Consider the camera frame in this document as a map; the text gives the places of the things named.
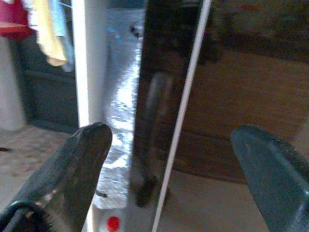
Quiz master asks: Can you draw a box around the white cabinet panel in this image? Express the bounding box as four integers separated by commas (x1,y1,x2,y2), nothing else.
71,0,109,129

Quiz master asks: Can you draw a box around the white bottle red cap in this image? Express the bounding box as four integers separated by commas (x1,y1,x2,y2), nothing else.
82,205,131,232

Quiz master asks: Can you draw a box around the black glossy fridge door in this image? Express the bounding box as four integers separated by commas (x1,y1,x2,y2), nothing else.
130,0,309,232

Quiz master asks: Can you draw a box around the light blue cloth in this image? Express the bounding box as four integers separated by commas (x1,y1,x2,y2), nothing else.
49,0,75,73

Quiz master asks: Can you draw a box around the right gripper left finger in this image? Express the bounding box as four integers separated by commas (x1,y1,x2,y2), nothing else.
14,122,113,232

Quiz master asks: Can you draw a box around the red plastic chair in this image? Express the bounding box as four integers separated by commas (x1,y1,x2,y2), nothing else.
0,0,36,41

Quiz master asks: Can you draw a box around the yellow cloth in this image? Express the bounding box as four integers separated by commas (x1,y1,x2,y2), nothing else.
32,0,70,67

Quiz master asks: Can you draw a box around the clear bubble wrap sheet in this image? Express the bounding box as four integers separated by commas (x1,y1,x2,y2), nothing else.
93,9,145,210

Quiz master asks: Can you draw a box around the dark grey cabinet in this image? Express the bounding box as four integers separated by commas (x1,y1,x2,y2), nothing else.
14,36,80,133

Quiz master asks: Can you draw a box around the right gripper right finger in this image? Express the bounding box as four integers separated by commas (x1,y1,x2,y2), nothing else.
230,124,309,232

